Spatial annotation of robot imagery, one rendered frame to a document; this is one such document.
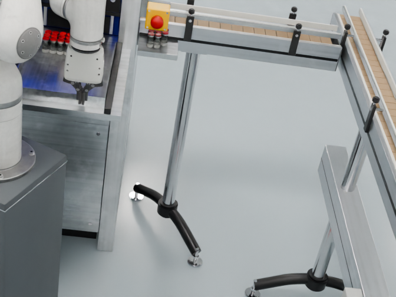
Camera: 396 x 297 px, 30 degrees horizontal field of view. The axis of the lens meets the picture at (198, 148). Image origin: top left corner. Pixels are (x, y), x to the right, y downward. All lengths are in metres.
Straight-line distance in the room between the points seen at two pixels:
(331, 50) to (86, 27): 0.97
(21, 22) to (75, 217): 1.32
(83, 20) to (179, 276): 1.28
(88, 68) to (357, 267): 0.97
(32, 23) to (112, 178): 1.15
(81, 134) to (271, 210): 1.04
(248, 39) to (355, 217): 0.68
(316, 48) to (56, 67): 0.87
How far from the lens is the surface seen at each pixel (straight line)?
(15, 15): 1.60
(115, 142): 2.58
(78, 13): 1.88
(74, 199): 2.75
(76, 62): 1.95
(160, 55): 2.39
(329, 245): 2.67
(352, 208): 2.46
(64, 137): 2.59
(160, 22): 2.31
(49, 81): 2.17
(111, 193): 2.72
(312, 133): 3.83
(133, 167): 3.34
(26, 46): 1.62
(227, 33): 2.48
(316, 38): 2.58
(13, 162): 1.84
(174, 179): 2.84
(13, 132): 1.79
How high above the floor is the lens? 1.98
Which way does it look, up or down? 34 degrees down
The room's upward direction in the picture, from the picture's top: 10 degrees clockwise
